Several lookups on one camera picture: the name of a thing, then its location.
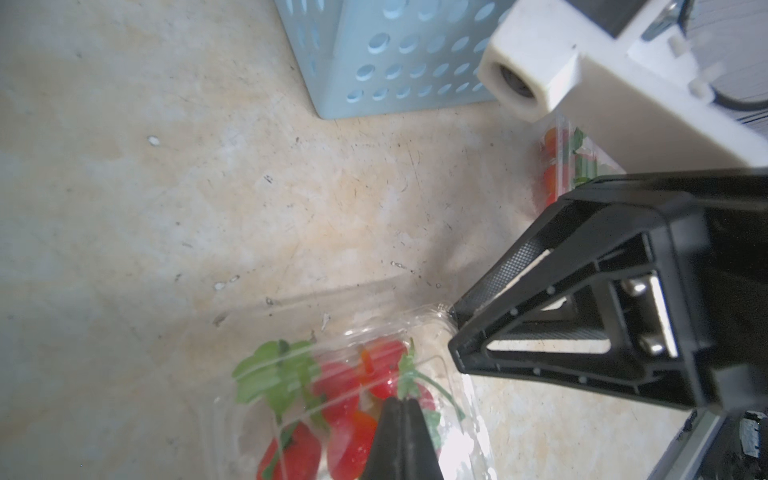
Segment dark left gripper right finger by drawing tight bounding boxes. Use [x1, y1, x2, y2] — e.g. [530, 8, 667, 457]
[403, 399, 444, 480]

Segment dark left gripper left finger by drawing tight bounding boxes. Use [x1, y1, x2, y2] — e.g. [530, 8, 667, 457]
[361, 397, 404, 480]

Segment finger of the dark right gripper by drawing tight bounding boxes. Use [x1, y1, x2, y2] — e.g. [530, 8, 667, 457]
[448, 272, 708, 409]
[452, 194, 660, 327]

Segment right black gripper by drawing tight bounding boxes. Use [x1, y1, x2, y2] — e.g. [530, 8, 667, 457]
[575, 168, 767, 411]

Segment strawberries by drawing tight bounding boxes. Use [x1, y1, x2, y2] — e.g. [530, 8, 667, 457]
[540, 126, 598, 206]
[232, 334, 466, 479]

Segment clear clamshell container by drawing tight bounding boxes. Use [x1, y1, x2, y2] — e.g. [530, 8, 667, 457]
[200, 305, 496, 479]
[534, 114, 625, 212]

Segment light blue perforated basket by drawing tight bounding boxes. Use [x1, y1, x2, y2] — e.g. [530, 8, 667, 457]
[275, 0, 513, 120]

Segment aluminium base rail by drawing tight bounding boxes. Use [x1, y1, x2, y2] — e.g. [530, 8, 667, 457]
[644, 407, 768, 480]

